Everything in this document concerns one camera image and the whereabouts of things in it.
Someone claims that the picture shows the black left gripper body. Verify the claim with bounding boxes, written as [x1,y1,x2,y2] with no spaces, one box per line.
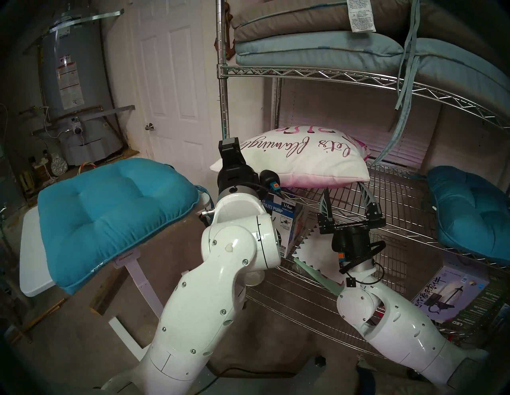
[217,163,283,199]

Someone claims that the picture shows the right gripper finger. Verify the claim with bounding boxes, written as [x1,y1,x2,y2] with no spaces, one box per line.
[357,181,385,217]
[318,188,334,225]

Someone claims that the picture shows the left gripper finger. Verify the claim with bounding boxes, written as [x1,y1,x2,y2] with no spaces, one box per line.
[218,137,248,170]

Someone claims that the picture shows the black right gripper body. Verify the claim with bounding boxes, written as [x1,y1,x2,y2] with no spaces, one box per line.
[318,213,387,273]

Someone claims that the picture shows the white pink flamingo pillow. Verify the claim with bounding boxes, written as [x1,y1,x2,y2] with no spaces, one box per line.
[210,125,371,188]

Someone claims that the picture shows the grey robot base platform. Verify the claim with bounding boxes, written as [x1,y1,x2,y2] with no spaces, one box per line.
[195,358,359,395]

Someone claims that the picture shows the teal tufted seat cushion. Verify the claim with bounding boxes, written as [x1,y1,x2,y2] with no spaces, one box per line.
[426,165,510,265]
[38,158,219,296]

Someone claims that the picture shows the light blue bench cushion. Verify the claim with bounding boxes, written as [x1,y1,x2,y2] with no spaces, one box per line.
[235,0,510,166]

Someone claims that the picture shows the tan bench cushion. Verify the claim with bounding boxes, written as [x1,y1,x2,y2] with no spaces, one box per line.
[230,0,510,68]

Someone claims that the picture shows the white cushion care label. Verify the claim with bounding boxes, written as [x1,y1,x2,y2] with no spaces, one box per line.
[345,0,377,33]

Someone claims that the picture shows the utility pump cardboard box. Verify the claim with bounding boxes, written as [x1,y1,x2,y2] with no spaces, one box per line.
[261,190,307,258]

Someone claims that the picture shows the green paper sheet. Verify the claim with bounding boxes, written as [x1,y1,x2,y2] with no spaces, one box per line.
[293,257,345,296]

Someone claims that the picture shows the white panel door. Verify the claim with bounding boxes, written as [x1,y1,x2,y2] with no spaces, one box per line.
[131,0,224,215]

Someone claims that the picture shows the white window blinds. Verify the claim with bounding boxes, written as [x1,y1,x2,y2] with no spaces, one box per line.
[277,80,439,170]

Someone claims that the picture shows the lamp picture cardboard box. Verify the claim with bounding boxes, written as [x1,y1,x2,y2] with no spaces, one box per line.
[410,265,508,331]

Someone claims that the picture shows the wooden board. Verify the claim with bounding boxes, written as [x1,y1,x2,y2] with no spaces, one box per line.
[90,271,126,315]

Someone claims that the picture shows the grey water heater tank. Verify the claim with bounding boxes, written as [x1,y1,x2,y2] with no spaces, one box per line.
[38,12,124,166]

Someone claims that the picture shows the white folding table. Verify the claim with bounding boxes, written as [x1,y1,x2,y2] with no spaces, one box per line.
[19,199,212,365]

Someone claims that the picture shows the wooden stick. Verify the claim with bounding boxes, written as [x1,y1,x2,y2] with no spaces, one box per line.
[14,299,66,343]

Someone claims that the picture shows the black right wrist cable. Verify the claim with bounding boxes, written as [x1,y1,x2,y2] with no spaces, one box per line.
[341,241,387,287]

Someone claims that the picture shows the chrome wire shelf rack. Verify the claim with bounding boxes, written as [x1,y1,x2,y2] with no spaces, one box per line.
[215,0,510,371]

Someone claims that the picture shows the rusty anchor wall hook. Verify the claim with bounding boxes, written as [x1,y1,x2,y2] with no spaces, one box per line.
[215,2,236,60]

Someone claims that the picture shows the metal water heater strap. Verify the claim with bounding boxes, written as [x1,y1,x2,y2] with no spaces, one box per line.
[78,105,136,122]
[48,10,124,34]

